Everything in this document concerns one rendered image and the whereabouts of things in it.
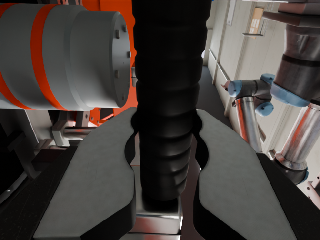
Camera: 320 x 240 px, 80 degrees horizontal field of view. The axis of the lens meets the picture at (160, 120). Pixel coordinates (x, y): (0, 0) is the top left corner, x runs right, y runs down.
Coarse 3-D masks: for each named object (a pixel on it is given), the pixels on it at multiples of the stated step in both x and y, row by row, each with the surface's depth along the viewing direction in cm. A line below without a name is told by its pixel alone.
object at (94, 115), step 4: (96, 108) 59; (76, 112) 54; (92, 112) 56; (96, 112) 59; (92, 116) 56; (96, 116) 59; (92, 120) 56; (96, 120) 59; (88, 124) 56; (92, 124) 57; (96, 124) 59
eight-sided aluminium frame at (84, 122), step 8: (56, 0) 43; (64, 0) 46; (72, 0) 43; (80, 0) 46; (64, 112) 50; (72, 112) 52; (80, 112) 50; (88, 112) 53; (72, 120) 53; (80, 120) 49; (88, 120) 53; (72, 144) 47; (24, 184) 37
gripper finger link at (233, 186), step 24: (216, 120) 10; (216, 144) 9; (240, 144) 9; (216, 168) 7; (240, 168) 7; (216, 192) 6; (240, 192) 7; (264, 192) 7; (216, 216) 6; (240, 216) 6; (264, 216) 6
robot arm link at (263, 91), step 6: (264, 78) 87; (270, 78) 86; (258, 84) 86; (264, 84) 87; (270, 84) 86; (258, 90) 87; (264, 90) 87; (258, 96) 92; (264, 96) 90; (270, 96) 90
